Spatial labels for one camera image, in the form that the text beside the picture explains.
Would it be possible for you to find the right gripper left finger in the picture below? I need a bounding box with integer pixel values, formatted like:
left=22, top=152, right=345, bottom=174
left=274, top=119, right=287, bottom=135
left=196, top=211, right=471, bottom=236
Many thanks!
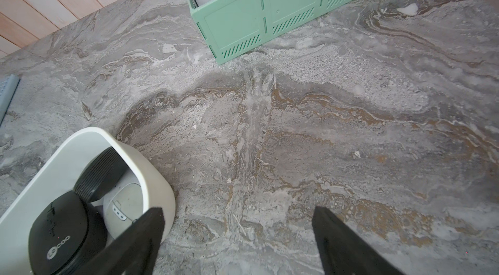
left=75, top=207, right=165, bottom=274

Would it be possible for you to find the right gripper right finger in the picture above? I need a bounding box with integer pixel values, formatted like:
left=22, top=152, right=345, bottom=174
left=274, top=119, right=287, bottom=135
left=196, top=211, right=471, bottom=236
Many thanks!
left=312, top=206, right=403, bottom=275

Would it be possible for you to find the white computer mouse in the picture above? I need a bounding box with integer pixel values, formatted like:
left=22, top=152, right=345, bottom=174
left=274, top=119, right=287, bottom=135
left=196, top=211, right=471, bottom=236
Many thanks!
left=103, top=183, right=143, bottom=239

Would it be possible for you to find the black mouse with logo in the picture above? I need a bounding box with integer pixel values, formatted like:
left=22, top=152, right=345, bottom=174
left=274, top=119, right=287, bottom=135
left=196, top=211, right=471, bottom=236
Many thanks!
left=28, top=191, right=107, bottom=274

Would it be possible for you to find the black ribbed mouse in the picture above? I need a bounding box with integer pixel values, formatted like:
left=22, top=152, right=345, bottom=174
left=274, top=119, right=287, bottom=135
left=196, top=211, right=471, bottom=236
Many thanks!
left=73, top=146, right=129, bottom=203

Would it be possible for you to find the white plastic storage box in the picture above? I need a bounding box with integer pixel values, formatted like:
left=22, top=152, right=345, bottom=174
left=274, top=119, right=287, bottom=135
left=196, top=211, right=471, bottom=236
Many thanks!
left=1, top=127, right=176, bottom=274

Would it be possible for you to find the yellow blue calculator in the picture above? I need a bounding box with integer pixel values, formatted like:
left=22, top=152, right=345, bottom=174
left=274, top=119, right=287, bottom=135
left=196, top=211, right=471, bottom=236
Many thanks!
left=0, top=75, right=20, bottom=123

